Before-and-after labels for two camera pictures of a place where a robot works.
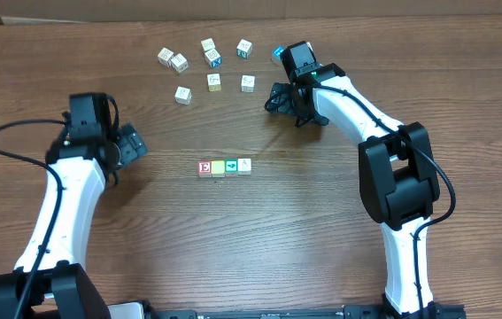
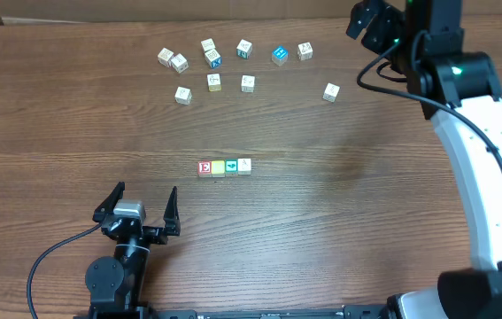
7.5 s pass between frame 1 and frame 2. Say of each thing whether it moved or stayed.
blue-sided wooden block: stayed
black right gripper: moved
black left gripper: moved
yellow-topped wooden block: stayed
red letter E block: stayed
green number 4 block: stayed
